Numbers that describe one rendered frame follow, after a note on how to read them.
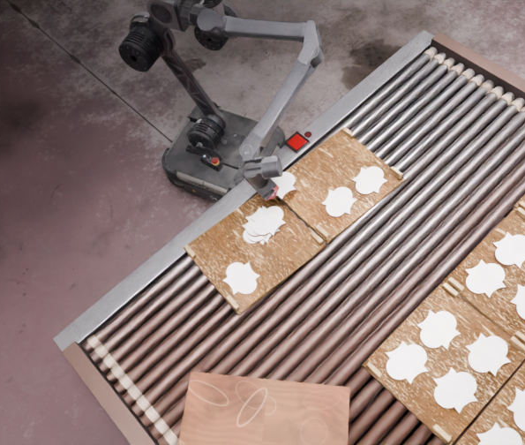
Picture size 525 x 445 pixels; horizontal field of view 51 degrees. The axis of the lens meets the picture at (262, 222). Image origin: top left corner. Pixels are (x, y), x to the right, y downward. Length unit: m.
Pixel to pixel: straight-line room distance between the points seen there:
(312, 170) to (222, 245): 0.48
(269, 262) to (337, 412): 0.60
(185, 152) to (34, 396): 1.53
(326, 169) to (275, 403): 0.95
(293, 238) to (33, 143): 2.34
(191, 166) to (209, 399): 1.69
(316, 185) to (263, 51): 2.00
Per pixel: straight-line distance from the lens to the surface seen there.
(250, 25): 1.99
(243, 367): 1.93
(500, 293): 2.07
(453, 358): 1.95
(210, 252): 2.09
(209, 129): 3.10
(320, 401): 1.77
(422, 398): 1.90
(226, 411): 1.78
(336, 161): 2.25
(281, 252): 2.05
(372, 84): 2.55
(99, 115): 3.94
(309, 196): 2.16
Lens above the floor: 2.77
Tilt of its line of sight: 60 degrees down
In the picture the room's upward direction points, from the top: 11 degrees counter-clockwise
